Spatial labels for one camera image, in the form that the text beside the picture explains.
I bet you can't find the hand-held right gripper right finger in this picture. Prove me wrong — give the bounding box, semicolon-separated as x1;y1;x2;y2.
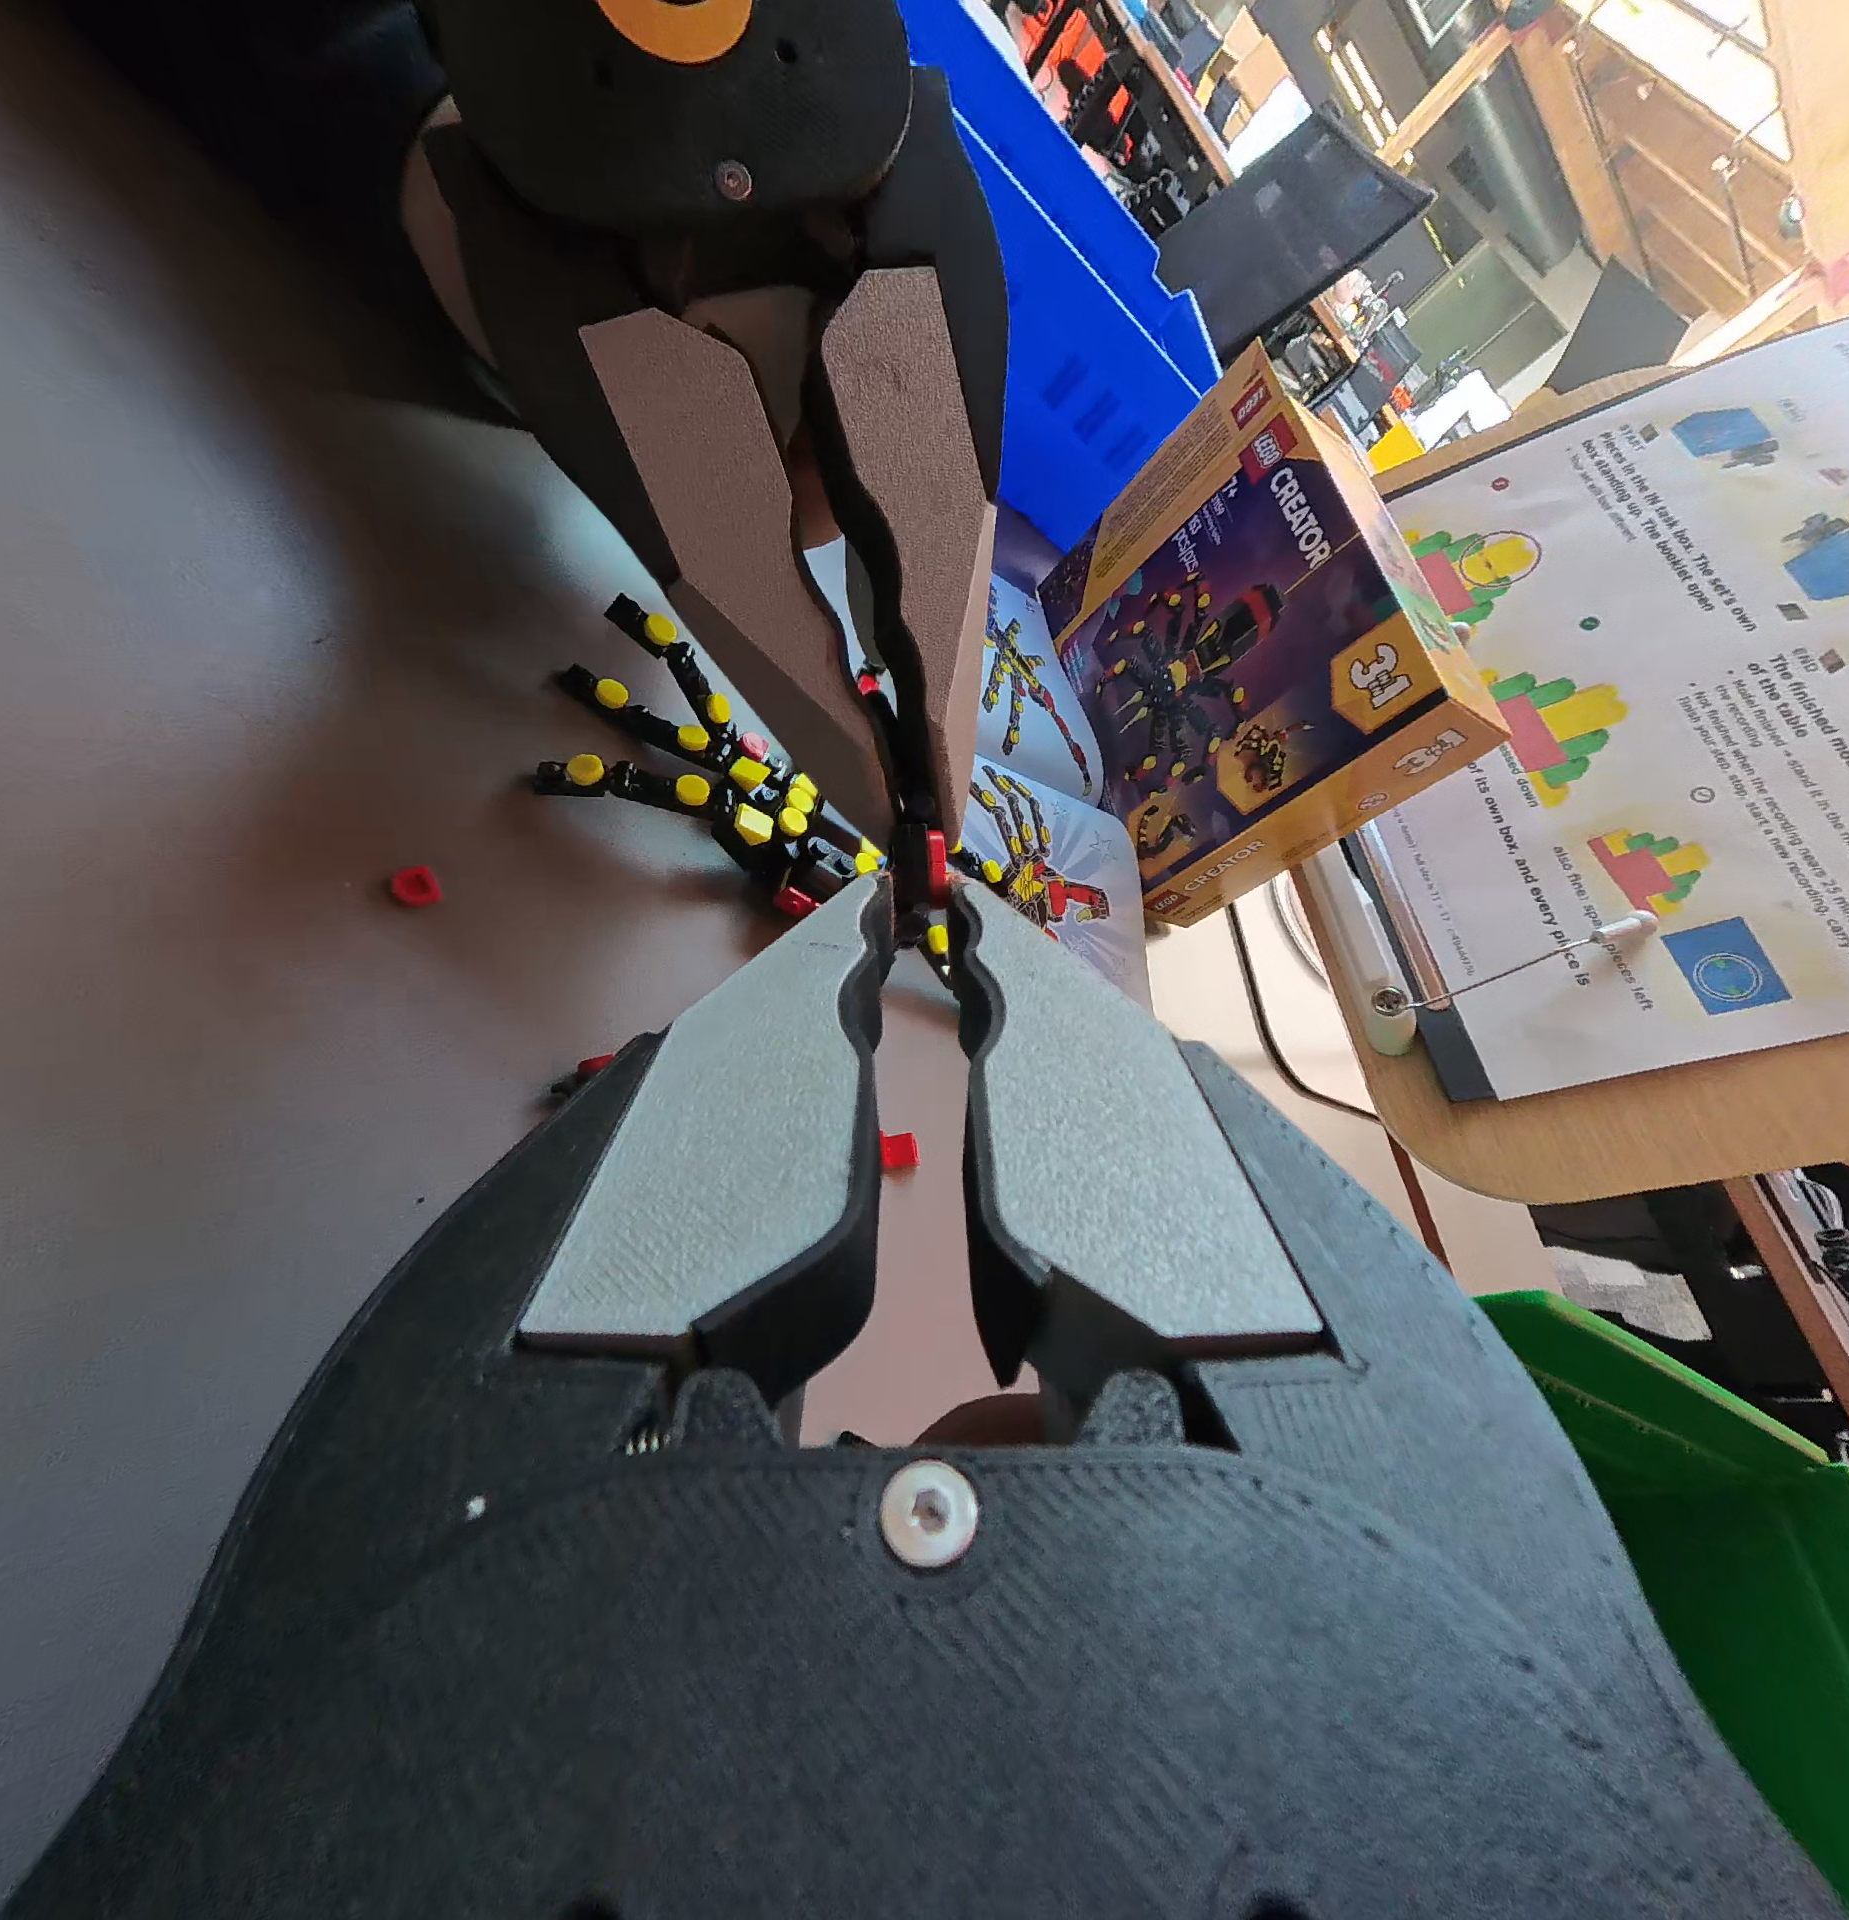
946;883;1327;1438

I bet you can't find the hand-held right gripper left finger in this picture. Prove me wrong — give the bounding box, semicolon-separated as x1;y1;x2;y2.
520;873;895;1409

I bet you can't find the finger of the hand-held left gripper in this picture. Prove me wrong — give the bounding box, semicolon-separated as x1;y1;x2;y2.
578;303;906;876
811;266;1002;845

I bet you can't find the black yellow lego spider model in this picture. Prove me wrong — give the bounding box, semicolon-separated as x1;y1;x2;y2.
531;593;962;969

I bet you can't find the small red black lego assembly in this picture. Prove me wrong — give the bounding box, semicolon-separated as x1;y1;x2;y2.
881;817;959;950

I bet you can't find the open lego instruction booklet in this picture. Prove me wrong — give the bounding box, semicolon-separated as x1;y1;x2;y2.
946;571;1153;1003

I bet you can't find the lego set box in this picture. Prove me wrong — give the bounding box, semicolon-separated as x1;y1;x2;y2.
1034;342;1511;928

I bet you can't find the blue storage bin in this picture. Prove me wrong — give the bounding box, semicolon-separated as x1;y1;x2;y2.
894;0;1222;556

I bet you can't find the black monitor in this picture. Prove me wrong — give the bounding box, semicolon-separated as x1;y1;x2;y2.
1156;104;1435;362

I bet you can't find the green storage bin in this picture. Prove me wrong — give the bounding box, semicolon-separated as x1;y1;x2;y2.
1469;1286;1849;1920

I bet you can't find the wooden board with printed sheet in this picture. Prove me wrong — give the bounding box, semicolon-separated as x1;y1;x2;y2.
1291;307;1849;1208

